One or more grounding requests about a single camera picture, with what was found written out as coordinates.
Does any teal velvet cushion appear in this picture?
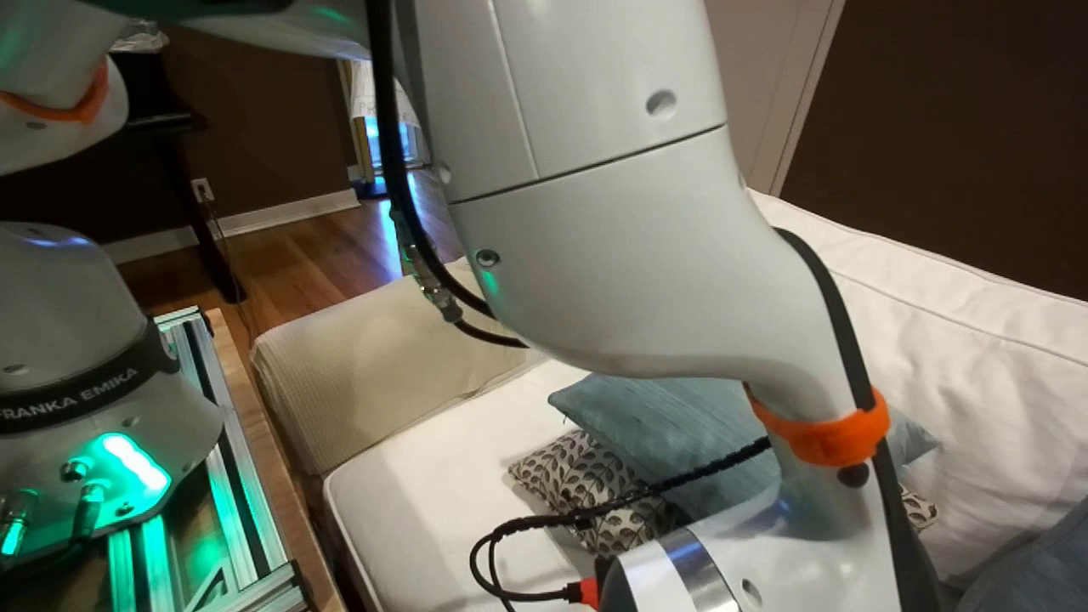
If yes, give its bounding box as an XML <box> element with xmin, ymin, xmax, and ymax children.
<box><xmin>546</xmin><ymin>371</ymin><xmax>945</xmax><ymax>524</ymax></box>
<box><xmin>952</xmin><ymin>499</ymin><xmax>1088</xmax><ymax>612</ymax></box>

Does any leaf patterned cushion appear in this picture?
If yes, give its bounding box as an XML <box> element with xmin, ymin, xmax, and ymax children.
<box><xmin>504</xmin><ymin>425</ymin><xmax>938</xmax><ymax>561</ymax></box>

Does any black side table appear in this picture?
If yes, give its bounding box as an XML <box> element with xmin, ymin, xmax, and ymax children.
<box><xmin>0</xmin><ymin>49</ymin><xmax>250</xmax><ymax>305</ymax></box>

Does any beige sofa armrest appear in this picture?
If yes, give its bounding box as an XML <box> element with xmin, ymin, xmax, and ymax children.
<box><xmin>248</xmin><ymin>255</ymin><xmax>552</xmax><ymax>481</ymax></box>

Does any white door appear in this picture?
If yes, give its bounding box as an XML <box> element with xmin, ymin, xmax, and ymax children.
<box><xmin>700</xmin><ymin>0</ymin><xmax>850</xmax><ymax>199</ymax></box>

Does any white sofa seat cushion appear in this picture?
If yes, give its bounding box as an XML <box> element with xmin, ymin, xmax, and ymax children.
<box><xmin>319</xmin><ymin>353</ymin><xmax>640</xmax><ymax>612</ymax></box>

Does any orange velcro strap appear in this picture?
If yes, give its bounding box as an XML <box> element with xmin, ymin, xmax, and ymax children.
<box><xmin>743</xmin><ymin>389</ymin><xmax>899</xmax><ymax>473</ymax></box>

